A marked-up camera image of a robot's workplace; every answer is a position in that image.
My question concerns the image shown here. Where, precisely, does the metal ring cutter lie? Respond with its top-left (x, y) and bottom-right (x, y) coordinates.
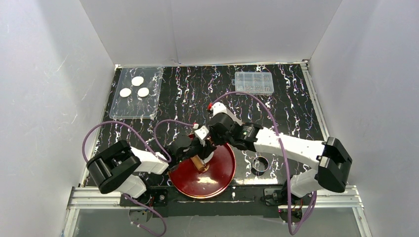
top-left (252, 156), bottom-right (269, 173)

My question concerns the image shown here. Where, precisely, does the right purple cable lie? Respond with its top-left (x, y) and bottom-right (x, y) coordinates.
top-left (209, 91), bottom-right (318, 236)

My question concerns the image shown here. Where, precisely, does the clear compartment storage box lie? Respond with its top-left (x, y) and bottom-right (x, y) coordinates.
top-left (234, 72), bottom-right (274, 96)

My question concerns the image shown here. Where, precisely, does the purple cable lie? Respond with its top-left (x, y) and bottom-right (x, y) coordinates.
top-left (82, 119), bottom-right (199, 237)
top-left (209, 91), bottom-right (318, 236)

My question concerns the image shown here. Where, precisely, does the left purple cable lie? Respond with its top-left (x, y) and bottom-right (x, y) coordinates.
top-left (82, 119), bottom-right (199, 237)

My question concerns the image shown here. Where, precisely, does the wooden rolling pin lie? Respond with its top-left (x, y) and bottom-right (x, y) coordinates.
top-left (190, 155), bottom-right (207, 173)

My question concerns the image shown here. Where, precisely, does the round red tray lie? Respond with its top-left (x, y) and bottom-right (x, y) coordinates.
top-left (168, 144), bottom-right (236, 199)

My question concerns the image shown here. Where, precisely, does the aluminium frame rail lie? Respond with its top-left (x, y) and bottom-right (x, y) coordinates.
top-left (62, 185), bottom-right (372, 237)

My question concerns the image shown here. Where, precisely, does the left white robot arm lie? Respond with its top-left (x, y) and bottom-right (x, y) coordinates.
top-left (86, 135), bottom-right (216, 198)

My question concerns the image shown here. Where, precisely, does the white dough disc left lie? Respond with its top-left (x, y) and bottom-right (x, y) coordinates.
top-left (119, 88), bottom-right (132, 98)

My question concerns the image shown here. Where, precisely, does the white dough disc right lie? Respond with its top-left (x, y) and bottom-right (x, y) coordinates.
top-left (137, 87), bottom-right (150, 98)

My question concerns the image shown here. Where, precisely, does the white dough disc top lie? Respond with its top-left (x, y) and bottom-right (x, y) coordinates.
top-left (131, 76), bottom-right (144, 86)

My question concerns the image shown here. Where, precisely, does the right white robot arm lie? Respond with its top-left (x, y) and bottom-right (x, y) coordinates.
top-left (208, 113), bottom-right (352, 198)

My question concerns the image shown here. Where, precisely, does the white dough disc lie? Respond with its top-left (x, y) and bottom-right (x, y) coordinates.
top-left (137, 87), bottom-right (150, 98)
top-left (131, 76), bottom-right (144, 86)
top-left (119, 88), bottom-right (132, 98)

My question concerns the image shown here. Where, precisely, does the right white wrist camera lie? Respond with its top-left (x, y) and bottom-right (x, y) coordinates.
top-left (207, 102), bottom-right (235, 119)

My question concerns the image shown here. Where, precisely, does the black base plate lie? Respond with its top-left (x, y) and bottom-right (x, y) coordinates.
top-left (135, 185), bottom-right (286, 217)

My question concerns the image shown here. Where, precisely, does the clear plastic tray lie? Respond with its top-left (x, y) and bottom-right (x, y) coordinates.
top-left (109, 67), bottom-right (164, 119)

